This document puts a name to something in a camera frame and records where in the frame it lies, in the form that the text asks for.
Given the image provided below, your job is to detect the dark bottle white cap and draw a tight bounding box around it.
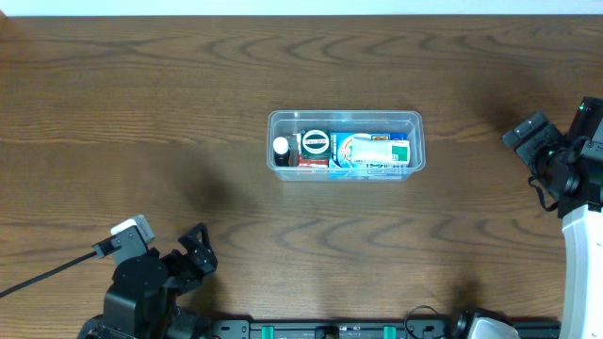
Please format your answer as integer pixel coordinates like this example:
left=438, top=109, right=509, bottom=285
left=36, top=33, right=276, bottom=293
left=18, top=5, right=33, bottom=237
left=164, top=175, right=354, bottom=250
left=272, top=137, right=291, bottom=167

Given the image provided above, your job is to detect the red Panadol box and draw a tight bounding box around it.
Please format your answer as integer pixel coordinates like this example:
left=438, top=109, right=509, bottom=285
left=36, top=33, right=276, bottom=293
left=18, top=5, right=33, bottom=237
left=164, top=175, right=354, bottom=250
left=295, top=133, right=330, bottom=168

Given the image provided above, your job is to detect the green Zam-Buk box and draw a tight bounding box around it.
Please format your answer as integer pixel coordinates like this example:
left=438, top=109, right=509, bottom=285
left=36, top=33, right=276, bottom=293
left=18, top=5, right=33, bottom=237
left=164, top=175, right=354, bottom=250
left=301, top=129, right=332, bottom=160

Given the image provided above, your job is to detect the blue Koolfever box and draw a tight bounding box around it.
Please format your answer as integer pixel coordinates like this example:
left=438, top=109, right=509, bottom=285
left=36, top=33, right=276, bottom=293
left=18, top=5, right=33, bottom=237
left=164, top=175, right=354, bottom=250
left=329, top=132, right=410, bottom=177

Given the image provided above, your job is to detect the white green Panadol box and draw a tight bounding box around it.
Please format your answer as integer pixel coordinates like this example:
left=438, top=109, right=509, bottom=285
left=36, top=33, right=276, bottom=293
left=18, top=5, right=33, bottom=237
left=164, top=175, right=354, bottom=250
left=351, top=138, right=411, bottom=165

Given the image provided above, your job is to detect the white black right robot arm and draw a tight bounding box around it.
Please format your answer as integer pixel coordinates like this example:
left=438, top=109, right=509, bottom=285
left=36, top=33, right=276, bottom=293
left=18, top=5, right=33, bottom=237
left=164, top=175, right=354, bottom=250
left=446, top=97, right=602, bottom=339

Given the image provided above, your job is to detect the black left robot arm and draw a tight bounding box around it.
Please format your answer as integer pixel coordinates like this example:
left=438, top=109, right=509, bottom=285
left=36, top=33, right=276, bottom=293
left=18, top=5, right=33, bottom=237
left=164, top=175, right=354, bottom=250
left=78, top=216, right=218, bottom=339

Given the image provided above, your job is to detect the clear plastic container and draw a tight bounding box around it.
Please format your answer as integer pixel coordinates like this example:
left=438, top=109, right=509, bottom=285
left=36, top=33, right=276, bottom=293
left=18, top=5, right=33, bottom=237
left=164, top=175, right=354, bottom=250
left=267, top=110, right=427, bottom=181

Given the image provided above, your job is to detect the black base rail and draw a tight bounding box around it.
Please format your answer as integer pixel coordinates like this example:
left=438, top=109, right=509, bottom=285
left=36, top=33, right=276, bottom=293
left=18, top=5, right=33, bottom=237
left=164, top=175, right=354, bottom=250
left=200, top=317, right=561, bottom=339

